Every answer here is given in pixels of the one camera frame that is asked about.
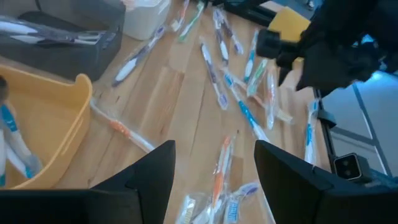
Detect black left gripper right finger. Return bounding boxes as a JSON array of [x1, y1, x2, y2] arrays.
[[254, 139, 398, 224]]

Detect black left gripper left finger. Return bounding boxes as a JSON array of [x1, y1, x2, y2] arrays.
[[0, 139, 177, 224]]

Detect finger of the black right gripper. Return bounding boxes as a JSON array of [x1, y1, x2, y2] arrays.
[[277, 63, 293, 87]]

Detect purple white toothbrush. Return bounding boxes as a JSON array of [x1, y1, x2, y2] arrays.
[[0, 21, 105, 40], [212, 7, 231, 65], [238, 182, 261, 202], [198, 40, 230, 111], [111, 24, 166, 88], [221, 17, 245, 56], [9, 33, 105, 47]]

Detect yellow block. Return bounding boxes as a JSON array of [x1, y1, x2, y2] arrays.
[[267, 6, 312, 63]]

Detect yellow plastic bin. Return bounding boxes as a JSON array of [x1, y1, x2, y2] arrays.
[[0, 63, 93, 190]]

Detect white plastic bin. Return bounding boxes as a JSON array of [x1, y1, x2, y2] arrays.
[[123, 0, 172, 41]]

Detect grey translucent plastic bin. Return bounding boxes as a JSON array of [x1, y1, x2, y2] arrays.
[[0, 0, 127, 82]]

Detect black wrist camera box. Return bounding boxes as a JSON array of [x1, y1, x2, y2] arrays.
[[256, 27, 283, 60]]

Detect black frame foot bracket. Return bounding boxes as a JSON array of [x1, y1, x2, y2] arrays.
[[316, 108, 338, 129]]

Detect small table-level camera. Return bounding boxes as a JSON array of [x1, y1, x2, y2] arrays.
[[333, 152, 373, 184]]

